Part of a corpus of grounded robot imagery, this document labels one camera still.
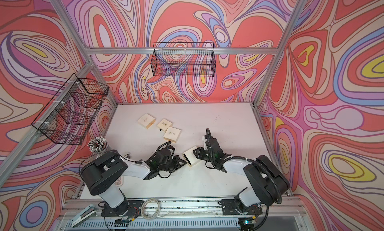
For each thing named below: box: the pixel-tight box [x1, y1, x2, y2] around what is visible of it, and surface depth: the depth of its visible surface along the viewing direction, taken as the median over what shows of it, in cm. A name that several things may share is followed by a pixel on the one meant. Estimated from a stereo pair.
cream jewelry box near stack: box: [163, 126, 182, 143], surface depth 101 cm
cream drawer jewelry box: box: [182, 145, 201, 168], surface depth 89 cm
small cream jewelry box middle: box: [156, 118, 173, 132], surface depth 106 cm
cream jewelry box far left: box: [137, 113, 156, 129], surface depth 108 cm
